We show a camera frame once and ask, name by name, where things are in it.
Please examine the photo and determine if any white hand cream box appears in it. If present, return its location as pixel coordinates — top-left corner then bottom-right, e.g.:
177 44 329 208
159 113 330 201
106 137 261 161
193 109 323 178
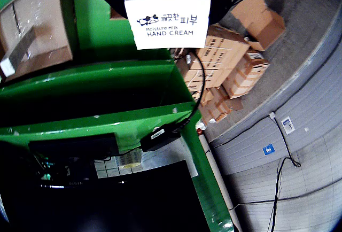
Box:
124 0 212 50

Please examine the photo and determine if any open cardboard box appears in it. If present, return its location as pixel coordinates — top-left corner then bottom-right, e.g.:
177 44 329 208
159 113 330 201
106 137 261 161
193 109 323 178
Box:
231 0 286 51

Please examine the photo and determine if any shallow cardboard tray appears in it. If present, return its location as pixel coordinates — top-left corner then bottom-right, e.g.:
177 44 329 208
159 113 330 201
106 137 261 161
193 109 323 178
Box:
0 0 74 83

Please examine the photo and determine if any stacked printed carton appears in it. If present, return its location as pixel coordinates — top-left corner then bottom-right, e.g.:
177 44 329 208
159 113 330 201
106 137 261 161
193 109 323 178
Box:
196 23 252 88

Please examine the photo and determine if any green metal shelf rack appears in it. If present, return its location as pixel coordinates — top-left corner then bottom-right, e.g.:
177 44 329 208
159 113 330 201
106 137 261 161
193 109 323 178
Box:
0 59 236 232

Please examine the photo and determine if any tall white carton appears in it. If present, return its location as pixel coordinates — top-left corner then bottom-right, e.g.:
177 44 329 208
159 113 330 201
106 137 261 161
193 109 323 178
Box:
0 26 37 78

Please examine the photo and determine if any black power adapter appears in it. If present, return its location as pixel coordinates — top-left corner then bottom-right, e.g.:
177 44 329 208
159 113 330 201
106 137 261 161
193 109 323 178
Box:
140 124 181 152

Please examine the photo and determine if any tape roll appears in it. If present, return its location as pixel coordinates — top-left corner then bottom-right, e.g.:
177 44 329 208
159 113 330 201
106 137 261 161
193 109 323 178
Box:
117 149 142 169

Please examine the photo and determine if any white plastic tube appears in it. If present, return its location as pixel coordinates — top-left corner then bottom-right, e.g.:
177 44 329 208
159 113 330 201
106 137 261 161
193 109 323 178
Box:
199 133 243 232

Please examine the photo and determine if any black monitor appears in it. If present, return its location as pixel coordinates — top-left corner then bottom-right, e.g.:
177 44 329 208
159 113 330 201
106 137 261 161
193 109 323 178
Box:
0 133 212 232

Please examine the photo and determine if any black power cable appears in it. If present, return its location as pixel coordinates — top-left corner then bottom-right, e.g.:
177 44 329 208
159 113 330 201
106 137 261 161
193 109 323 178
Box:
170 51 206 136

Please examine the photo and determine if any white wall label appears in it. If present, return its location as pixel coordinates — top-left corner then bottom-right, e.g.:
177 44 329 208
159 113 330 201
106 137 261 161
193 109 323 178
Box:
280 116 296 135

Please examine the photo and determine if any blue wall sticker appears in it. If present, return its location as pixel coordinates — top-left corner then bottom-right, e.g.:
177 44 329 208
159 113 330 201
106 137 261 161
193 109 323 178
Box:
262 143 275 156

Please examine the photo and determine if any black wall cable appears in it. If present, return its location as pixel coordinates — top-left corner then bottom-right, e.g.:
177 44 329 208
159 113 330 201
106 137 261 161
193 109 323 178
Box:
267 157 301 232

